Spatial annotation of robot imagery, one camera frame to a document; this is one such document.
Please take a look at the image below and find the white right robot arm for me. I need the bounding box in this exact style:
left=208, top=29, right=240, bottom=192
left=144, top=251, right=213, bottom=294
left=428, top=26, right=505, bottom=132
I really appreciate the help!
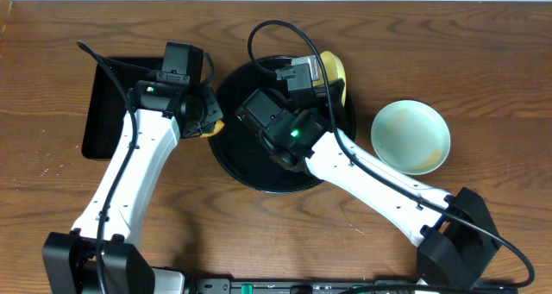
left=242, top=89, right=500, bottom=290

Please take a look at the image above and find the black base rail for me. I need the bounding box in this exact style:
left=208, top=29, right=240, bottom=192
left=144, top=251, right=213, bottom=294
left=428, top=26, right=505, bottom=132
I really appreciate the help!
left=193, top=278, right=518, bottom=294

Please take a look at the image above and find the mint plate back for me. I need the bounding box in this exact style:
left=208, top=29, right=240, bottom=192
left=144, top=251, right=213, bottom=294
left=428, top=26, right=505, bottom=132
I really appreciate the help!
left=370, top=100, right=452, bottom=175

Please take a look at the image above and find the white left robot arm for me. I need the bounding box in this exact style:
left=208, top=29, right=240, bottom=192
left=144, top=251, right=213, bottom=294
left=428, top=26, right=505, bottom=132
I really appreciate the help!
left=42, top=80, right=223, bottom=293

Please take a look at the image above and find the yellow green scrub sponge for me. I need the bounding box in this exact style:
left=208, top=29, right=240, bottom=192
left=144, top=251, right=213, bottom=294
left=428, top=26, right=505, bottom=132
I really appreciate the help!
left=199, top=120, right=224, bottom=138

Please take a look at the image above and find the black rectangular tray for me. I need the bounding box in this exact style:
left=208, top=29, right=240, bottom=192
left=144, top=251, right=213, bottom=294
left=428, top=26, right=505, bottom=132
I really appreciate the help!
left=81, top=57, right=163, bottom=160

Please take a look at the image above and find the yellow plate with sauce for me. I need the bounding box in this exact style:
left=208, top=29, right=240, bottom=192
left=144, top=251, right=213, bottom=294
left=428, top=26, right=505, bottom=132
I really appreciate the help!
left=320, top=51, right=347, bottom=106

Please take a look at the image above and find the black round tray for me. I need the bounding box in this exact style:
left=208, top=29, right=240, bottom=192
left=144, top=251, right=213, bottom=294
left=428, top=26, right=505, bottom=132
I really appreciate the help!
left=209, top=56, right=356, bottom=193

